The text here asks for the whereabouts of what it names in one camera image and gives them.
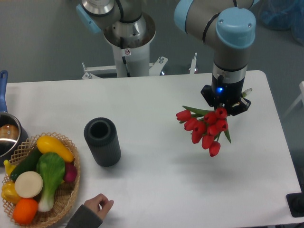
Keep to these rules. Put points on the purple red radish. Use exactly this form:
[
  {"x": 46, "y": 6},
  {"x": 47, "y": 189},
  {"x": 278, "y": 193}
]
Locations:
[{"x": 70, "y": 173}]

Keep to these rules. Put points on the yellow banana tip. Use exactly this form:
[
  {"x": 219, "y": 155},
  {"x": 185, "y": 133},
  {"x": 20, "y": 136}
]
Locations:
[{"x": 9, "y": 168}]

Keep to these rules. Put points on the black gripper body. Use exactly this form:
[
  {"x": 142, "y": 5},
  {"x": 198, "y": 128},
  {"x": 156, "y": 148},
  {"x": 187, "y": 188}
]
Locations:
[{"x": 229, "y": 95}]

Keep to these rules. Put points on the blue plastic bag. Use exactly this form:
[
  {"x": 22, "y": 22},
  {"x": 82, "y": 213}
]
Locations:
[{"x": 284, "y": 15}]

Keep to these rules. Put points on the green bok choy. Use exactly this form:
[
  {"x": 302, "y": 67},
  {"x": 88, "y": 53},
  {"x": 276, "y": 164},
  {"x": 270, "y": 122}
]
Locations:
[{"x": 51, "y": 168}]

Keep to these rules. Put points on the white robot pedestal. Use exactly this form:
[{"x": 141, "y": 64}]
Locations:
[{"x": 130, "y": 44}]

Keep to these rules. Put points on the black device at edge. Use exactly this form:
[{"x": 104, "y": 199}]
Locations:
[{"x": 296, "y": 204}]

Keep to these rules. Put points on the grey sleeved forearm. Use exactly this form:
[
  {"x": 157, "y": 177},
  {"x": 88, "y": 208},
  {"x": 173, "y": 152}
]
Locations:
[{"x": 84, "y": 218}]

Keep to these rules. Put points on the dark grey ribbed vase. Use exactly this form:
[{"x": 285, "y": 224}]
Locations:
[{"x": 101, "y": 137}]

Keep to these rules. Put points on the white furniture frame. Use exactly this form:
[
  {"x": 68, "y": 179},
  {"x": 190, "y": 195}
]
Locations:
[{"x": 299, "y": 99}]

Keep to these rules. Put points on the white round radish slice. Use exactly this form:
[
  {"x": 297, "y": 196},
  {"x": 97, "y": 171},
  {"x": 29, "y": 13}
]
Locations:
[{"x": 29, "y": 184}]

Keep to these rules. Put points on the person's hand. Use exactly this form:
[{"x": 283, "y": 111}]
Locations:
[{"x": 100, "y": 205}]

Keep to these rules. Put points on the yellow bell pepper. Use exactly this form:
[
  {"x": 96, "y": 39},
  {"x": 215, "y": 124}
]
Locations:
[{"x": 9, "y": 193}]

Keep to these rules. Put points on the yellow squash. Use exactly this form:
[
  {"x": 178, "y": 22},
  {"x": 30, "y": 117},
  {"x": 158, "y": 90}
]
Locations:
[{"x": 47, "y": 144}]

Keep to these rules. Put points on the dark green cucumber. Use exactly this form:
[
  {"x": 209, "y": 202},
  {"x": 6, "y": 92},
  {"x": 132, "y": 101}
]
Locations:
[{"x": 28, "y": 164}]

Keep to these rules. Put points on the woven wicker basket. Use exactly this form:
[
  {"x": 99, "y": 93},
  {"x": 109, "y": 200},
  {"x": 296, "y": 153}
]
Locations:
[{"x": 65, "y": 195}]

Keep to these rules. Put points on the red tulip bouquet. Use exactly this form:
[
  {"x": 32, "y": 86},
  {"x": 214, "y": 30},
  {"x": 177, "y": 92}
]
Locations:
[{"x": 206, "y": 127}]

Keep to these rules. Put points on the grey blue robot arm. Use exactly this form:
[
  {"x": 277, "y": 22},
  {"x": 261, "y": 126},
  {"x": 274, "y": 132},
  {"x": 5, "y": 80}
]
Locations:
[{"x": 227, "y": 26}]

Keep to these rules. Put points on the blue handled saucepan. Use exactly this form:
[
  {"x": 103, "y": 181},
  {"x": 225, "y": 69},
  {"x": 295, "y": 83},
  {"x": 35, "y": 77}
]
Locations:
[{"x": 12, "y": 134}]

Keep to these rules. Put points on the orange fruit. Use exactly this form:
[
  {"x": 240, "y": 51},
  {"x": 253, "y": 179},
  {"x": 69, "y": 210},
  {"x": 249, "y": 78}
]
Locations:
[{"x": 24, "y": 211}]

